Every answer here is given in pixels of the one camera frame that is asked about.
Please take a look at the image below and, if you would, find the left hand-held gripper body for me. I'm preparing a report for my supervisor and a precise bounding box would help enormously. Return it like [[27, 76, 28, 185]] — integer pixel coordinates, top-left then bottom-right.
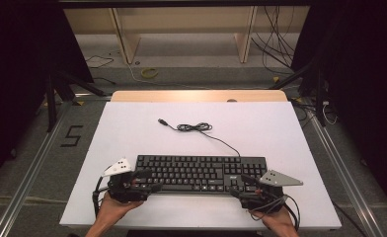
[[102, 157, 150, 203]]

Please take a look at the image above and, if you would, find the person's right hand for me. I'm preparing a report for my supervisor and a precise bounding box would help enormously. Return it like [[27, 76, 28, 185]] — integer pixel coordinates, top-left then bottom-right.
[[250, 206, 298, 236]]

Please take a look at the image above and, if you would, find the tangle of cables by stand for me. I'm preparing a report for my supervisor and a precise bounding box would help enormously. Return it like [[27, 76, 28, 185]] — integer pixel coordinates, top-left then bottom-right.
[[289, 98, 339, 127]]

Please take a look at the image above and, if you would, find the wooden table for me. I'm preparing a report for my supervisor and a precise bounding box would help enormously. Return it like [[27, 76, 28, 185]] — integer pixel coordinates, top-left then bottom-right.
[[111, 90, 288, 103]]

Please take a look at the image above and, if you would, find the light wooden shelf unit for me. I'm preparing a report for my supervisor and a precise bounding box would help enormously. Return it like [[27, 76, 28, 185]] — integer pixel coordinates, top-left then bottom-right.
[[62, 5, 311, 65]]

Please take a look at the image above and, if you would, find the white board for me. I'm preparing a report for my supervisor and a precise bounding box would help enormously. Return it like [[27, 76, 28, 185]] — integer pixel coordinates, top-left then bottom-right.
[[58, 101, 343, 231]]

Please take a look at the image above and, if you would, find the person's left hand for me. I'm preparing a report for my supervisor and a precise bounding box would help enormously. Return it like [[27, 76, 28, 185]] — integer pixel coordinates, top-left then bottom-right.
[[95, 192, 145, 230]]

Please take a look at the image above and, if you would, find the yellow tape roll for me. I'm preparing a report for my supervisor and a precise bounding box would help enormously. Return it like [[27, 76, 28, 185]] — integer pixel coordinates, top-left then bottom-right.
[[140, 67, 159, 79]]

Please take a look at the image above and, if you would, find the black curtain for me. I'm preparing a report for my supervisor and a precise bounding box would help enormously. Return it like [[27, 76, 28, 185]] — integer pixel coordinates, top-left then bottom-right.
[[291, 0, 387, 218], [0, 0, 95, 192]]

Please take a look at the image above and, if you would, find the aluminium floor rail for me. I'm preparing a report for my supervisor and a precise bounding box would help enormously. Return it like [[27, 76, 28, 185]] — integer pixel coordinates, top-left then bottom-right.
[[304, 108, 386, 237], [0, 102, 73, 237]]

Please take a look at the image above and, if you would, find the black computer keyboard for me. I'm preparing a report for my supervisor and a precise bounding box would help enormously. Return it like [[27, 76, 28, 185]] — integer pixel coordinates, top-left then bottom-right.
[[134, 154, 269, 196]]

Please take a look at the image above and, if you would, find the bundle of black cables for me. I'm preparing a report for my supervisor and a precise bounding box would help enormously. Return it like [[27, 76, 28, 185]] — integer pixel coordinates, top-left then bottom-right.
[[250, 5, 296, 75]]

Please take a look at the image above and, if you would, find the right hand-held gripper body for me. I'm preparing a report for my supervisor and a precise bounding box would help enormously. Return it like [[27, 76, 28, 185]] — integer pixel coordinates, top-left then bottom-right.
[[240, 169, 304, 212]]

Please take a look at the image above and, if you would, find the black metal stand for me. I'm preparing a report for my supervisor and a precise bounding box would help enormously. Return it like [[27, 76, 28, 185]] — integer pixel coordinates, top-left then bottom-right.
[[44, 70, 108, 132], [269, 55, 328, 127]]

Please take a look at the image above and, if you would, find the white floor cable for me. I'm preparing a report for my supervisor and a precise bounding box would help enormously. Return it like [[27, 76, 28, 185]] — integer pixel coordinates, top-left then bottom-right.
[[125, 62, 271, 91]]

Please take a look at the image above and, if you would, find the black keyboard cable with plug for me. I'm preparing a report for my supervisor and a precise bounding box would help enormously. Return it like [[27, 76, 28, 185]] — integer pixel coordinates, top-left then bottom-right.
[[157, 118, 242, 158]]

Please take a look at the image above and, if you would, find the thin black floor cable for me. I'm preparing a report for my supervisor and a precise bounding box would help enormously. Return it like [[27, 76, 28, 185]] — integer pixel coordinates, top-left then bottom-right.
[[85, 54, 116, 85]]

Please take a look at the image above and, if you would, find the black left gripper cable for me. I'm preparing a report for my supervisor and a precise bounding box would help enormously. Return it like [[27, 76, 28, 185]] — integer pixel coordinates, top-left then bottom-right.
[[92, 176, 112, 219]]

